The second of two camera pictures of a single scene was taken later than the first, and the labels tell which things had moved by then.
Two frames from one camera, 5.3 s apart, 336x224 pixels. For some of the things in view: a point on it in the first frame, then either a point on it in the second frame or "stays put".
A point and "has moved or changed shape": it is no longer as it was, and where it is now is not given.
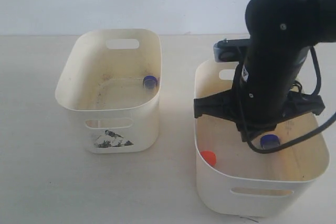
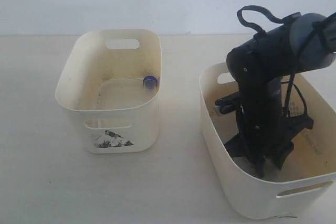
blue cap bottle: [150, 82] stays put
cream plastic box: [231, 178] has moved or changed shape
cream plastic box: [109, 80] stays put
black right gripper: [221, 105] -> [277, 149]
